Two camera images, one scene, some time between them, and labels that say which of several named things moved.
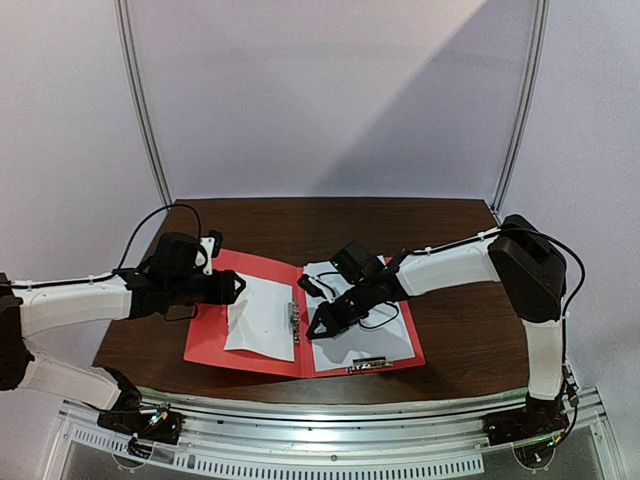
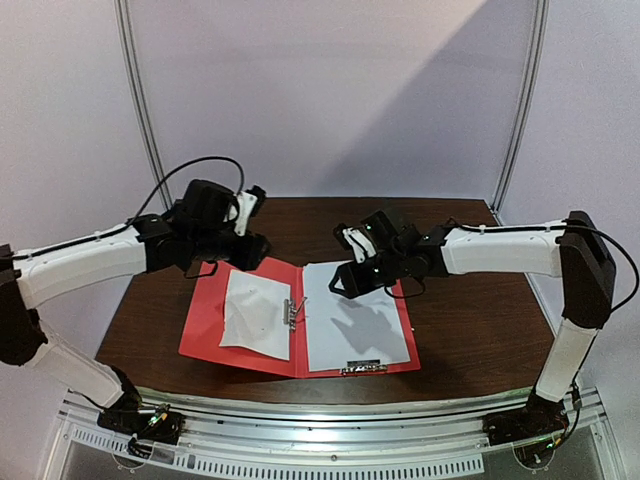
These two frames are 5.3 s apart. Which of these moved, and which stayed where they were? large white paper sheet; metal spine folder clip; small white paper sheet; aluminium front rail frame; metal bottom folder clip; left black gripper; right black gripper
Moved: right black gripper; left black gripper; metal bottom folder clip; metal spine folder clip
Stayed: large white paper sheet; small white paper sheet; aluminium front rail frame
